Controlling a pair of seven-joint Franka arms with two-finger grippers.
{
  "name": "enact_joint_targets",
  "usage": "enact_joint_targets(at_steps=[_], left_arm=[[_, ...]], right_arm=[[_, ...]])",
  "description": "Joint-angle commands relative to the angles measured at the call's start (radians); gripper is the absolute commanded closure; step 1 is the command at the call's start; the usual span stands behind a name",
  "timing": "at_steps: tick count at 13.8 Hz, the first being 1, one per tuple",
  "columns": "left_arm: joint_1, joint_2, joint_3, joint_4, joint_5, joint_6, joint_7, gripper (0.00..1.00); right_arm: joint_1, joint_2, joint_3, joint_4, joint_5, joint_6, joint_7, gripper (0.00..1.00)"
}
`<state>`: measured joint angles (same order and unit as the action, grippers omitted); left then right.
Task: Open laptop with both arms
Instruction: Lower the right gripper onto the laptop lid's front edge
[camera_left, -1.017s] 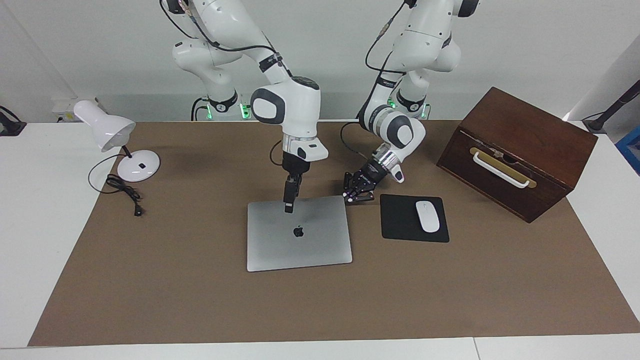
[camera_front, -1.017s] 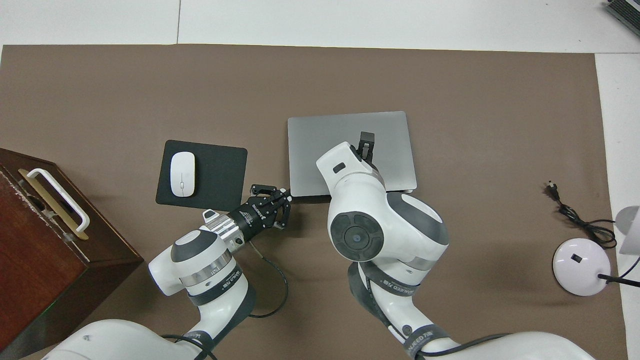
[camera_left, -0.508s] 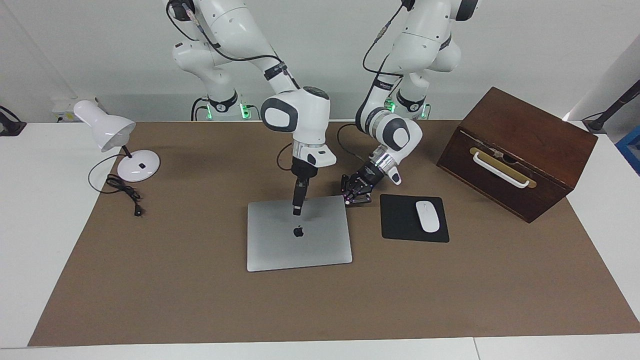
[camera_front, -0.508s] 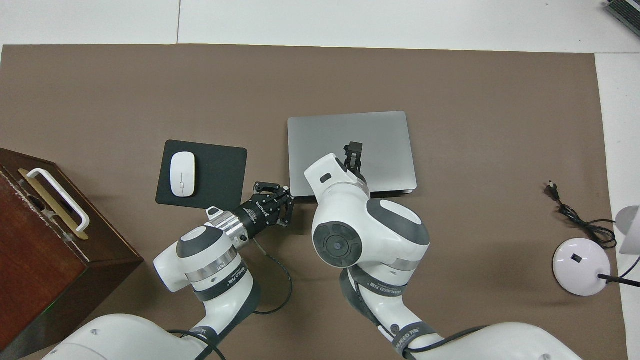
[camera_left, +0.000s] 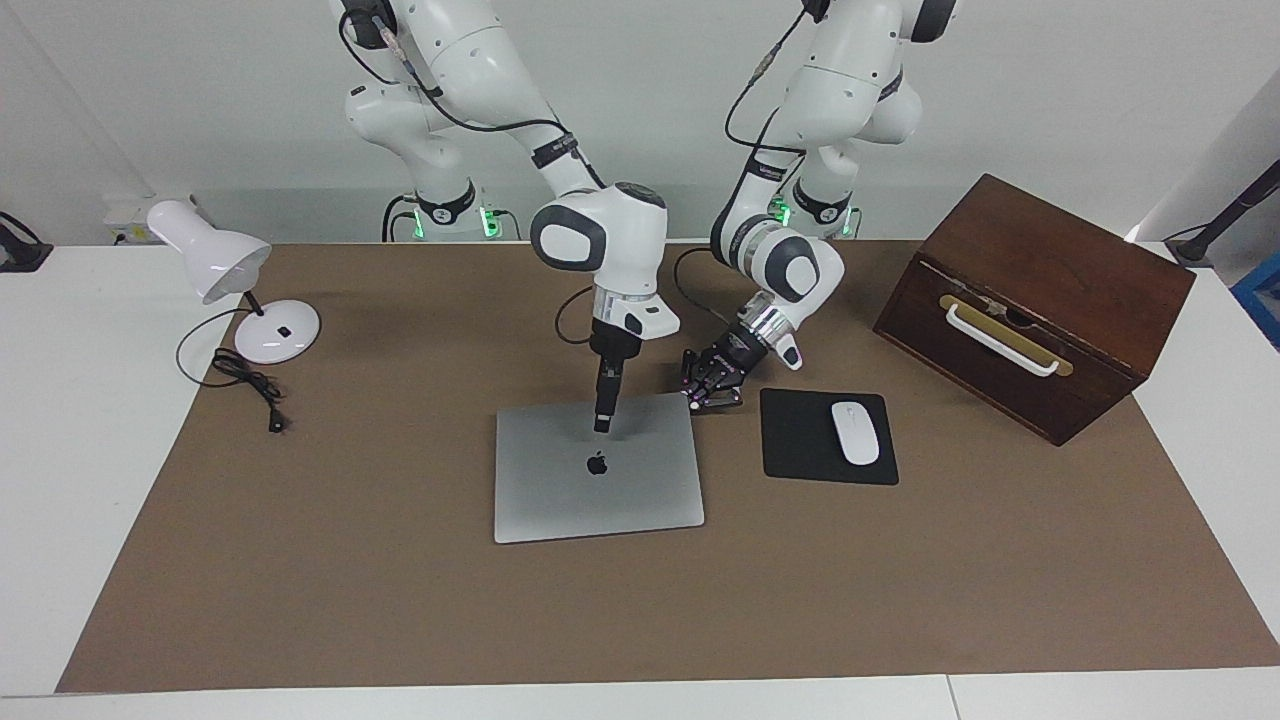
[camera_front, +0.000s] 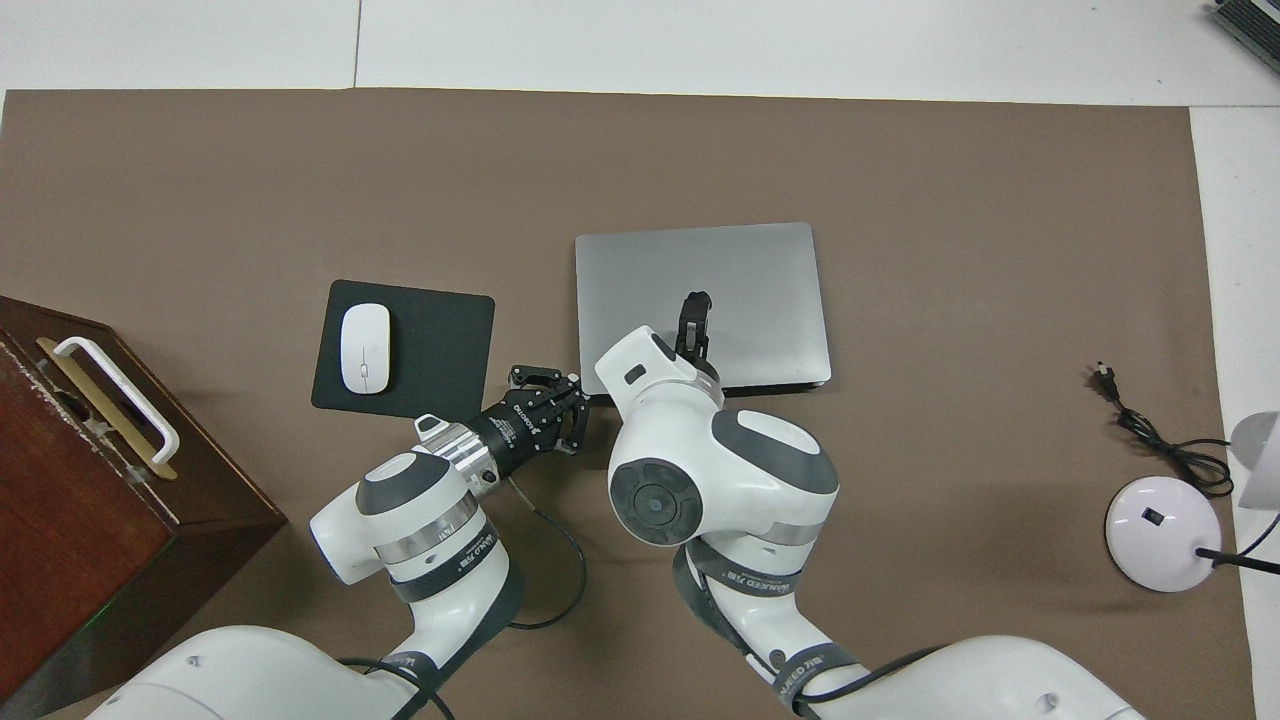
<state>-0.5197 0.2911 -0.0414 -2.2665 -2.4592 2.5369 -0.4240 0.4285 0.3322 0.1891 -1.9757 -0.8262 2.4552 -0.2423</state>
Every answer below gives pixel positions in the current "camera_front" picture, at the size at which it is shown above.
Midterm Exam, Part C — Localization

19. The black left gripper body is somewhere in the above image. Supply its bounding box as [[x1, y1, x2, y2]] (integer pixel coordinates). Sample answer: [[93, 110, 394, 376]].
[[470, 390, 554, 477]]

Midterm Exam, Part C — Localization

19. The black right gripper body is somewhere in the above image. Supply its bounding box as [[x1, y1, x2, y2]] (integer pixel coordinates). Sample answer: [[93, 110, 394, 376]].
[[676, 338, 721, 379]]

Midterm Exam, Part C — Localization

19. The grey Apple laptop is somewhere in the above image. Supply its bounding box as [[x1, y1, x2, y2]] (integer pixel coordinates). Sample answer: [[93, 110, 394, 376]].
[[574, 222, 834, 403]]

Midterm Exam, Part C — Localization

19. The black mouse pad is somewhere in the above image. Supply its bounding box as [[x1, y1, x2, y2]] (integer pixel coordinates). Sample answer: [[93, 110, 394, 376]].
[[311, 279, 496, 426]]

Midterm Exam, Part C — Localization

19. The white computer mouse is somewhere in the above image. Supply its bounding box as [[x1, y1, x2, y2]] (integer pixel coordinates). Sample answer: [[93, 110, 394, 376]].
[[340, 303, 392, 395]]

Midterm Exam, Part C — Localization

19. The large brown table mat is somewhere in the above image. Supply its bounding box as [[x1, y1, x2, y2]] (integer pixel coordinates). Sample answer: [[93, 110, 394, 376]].
[[0, 88, 1258, 720]]

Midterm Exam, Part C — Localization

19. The dark brown wooden box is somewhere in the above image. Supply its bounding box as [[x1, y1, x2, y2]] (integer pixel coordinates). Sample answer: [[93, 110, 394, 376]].
[[0, 295, 289, 719]]

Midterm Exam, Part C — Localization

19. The white desk lamp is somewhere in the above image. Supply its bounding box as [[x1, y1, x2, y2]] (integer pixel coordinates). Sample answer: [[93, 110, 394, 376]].
[[1105, 410, 1280, 593]]

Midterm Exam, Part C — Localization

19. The grey ribbed device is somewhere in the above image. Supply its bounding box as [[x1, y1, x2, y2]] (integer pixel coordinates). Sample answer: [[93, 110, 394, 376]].
[[1207, 0, 1280, 73]]

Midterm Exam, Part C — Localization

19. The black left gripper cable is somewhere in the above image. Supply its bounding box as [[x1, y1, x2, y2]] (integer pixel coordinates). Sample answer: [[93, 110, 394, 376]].
[[338, 476, 589, 720]]

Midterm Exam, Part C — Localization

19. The white box handle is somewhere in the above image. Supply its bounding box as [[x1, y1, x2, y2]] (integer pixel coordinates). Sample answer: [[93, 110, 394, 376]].
[[52, 337, 181, 467]]

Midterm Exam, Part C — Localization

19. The black lamp power cable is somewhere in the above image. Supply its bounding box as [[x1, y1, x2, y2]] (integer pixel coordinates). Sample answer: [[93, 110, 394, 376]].
[[1090, 362, 1280, 566]]

